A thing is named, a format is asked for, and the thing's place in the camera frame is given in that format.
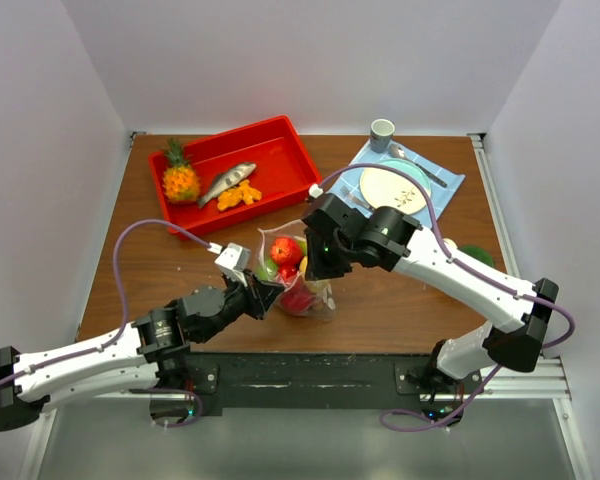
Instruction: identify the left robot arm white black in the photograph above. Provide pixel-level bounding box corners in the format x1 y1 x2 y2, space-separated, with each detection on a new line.
0 272 284 432

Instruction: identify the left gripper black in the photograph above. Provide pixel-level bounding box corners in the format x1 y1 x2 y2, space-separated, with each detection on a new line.
196 268 285 343

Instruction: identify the red orange toy apple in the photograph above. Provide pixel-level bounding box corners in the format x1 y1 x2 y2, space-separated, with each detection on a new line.
269 237 304 266

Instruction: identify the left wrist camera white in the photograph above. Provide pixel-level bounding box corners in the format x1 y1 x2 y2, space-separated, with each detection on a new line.
214 243 251 286

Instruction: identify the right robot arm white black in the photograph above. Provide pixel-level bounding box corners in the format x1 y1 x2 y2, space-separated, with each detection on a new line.
301 194 558 393

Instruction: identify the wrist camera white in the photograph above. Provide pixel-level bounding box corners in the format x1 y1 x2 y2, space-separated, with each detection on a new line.
214 243 251 286
308 184 324 199

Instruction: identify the steel spoon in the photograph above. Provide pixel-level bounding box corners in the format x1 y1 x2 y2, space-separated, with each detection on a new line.
389 143 448 188

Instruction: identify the orange toy ginger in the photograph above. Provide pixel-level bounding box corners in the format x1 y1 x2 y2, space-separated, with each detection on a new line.
217 180 262 212

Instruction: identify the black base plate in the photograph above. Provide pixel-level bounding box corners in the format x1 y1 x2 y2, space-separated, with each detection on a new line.
148 351 481 427

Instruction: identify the toy pineapple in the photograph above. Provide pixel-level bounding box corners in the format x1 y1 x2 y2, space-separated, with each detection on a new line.
162 138 200 204

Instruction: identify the grey toy fish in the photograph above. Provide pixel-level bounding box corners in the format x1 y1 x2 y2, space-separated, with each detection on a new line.
197 162 256 208

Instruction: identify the green custard apple toy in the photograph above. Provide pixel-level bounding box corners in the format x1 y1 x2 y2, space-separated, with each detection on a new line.
255 257 278 281

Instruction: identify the red plastic tray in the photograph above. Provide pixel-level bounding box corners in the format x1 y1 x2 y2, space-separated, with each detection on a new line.
149 116 321 235

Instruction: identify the steel fork black handle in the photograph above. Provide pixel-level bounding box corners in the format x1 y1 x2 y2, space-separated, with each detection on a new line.
340 186 375 212

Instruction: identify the cream and teal plate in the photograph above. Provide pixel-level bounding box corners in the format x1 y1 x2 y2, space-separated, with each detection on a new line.
359 158 431 215

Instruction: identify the dark red toy apple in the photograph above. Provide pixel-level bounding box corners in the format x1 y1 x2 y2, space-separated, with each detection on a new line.
279 284 316 315

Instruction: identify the yellow toy lemon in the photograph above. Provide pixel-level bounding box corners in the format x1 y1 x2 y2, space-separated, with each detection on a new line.
298 256 330 295

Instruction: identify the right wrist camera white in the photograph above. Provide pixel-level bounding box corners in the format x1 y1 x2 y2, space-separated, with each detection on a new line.
308 184 324 199

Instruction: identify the small grey blue cup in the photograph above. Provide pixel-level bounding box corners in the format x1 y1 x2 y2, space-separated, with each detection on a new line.
369 118 395 154

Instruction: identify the clear polka dot zip bag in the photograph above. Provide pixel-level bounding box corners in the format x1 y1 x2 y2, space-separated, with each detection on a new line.
254 220 336 318

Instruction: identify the green floral mug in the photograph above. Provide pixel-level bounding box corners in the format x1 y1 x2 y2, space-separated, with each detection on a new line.
443 238 495 268

